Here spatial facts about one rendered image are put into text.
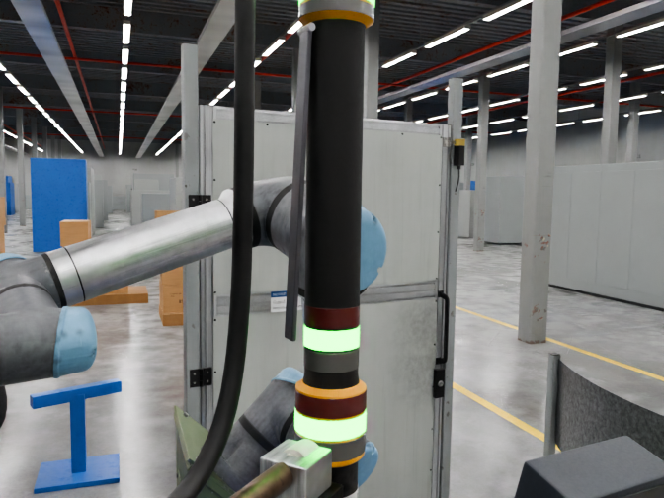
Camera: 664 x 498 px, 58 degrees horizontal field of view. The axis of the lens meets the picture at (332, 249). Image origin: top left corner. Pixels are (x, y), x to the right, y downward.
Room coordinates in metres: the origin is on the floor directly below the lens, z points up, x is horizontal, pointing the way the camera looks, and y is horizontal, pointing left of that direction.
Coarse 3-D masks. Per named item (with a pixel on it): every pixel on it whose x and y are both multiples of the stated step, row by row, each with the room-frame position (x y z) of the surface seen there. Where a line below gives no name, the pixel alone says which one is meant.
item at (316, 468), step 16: (288, 448) 0.33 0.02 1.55; (320, 448) 0.33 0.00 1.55; (272, 464) 0.31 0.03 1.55; (288, 464) 0.31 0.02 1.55; (304, 464) 0.31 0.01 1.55; (320, 464) 0.31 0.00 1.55; (304, 480) 0.30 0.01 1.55; (320, 480) 0.31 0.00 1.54; (288, 496) 0.31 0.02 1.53; (304, 496) 0.30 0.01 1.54; (320, 496) 0.32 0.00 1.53; (336, 496) 0.32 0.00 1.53
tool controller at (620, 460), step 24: (552, 456) 0.99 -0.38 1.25; (576, 456) 1.00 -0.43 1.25; (600, 456) 1.00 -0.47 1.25; (624, 456) 1.01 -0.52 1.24; (648, 456) 1.02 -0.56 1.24; (528, 480) 0.96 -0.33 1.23; (552, 480) 0.93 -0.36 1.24; (576, 480) 0.93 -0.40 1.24; (600, 480) 0.94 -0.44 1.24; (624, 480) 0.95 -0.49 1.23; (648, 480) 0.96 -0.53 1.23
